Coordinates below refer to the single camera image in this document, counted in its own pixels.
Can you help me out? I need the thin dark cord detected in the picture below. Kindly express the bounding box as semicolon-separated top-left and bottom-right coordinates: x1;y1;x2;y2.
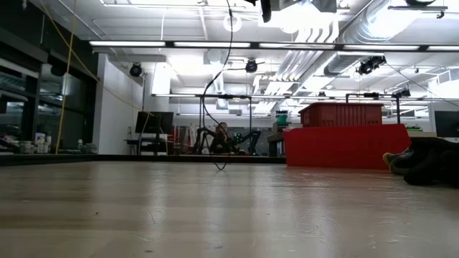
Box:
200;0;266;171

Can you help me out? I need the black ceiling-mounted device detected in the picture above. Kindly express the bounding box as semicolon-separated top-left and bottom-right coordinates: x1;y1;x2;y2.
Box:
357;55;387;76

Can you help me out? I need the red slatted plastic crate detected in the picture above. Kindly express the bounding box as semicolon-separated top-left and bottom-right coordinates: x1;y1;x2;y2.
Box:
298;102;384;128

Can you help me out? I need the long ceiling light strip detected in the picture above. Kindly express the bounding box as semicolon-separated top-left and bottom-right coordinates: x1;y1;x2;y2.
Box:
89;40;459;52

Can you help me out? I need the person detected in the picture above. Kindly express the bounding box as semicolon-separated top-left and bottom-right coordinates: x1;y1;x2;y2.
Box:
209;122;240;156

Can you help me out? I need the black monitor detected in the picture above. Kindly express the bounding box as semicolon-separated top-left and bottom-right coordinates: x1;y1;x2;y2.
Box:
135;111;175;135
433;110;459;139

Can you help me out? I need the red plastic bin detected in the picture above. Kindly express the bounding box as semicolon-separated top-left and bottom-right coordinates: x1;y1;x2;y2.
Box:
283;123;412;171

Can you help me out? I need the black work glove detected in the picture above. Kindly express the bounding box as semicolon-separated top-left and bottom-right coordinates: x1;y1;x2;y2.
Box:
382;137;459;188

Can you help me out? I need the white shelf container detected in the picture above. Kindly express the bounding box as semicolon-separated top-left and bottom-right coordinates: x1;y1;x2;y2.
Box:
34;132;53;154

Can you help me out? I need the white ring ceiling lamp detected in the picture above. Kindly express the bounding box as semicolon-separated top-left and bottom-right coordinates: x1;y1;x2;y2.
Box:
222;13;243;34

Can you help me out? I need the black background rig frame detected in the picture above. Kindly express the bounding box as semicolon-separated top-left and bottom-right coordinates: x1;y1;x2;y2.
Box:
195;93;254;156
345;92;412;125

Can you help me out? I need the black ceiling rail fixture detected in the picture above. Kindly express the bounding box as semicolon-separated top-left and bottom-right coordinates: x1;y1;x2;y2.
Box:
387;0;449;19

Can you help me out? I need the yellow cable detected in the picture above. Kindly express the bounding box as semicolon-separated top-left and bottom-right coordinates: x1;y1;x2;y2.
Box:
41;0;101;156

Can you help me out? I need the black aluminium table frame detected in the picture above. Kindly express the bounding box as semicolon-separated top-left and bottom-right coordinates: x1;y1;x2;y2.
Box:
0;153;288;168

